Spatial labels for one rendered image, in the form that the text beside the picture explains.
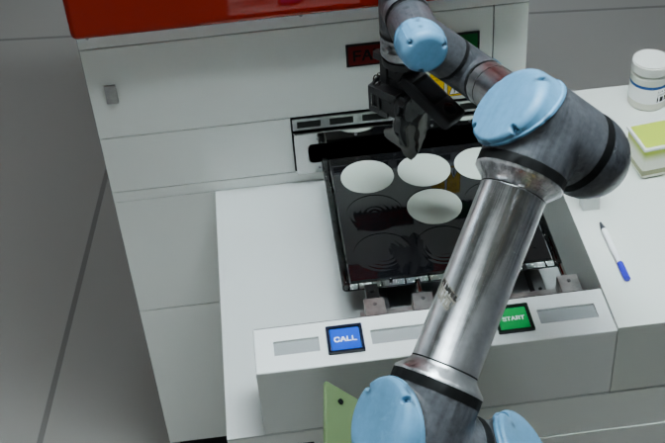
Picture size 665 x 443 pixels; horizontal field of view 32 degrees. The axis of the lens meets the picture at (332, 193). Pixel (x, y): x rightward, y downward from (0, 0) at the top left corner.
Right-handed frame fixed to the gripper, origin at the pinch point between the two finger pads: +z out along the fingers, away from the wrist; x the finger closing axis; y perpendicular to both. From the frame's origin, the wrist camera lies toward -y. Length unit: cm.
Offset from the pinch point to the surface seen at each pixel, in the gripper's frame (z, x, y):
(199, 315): 52, 20, 44
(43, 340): 100, 23, 112
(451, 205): 10.2, -2.4, -6.3
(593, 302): 4.2, 9.1, -42.1
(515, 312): 3.8, 18.8, -34.1
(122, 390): 100, 21, 81
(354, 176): 10.2, 1.7, 13.2
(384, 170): 10.2, -3.0, 9.9
